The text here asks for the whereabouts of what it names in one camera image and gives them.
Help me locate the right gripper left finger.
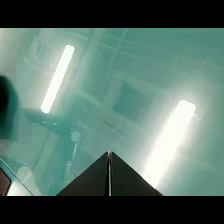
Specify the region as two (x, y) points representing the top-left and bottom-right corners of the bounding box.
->
(56, 151), (110, 197)

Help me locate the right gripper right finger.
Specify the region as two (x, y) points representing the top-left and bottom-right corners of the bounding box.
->
(109, 151), (164, 197)

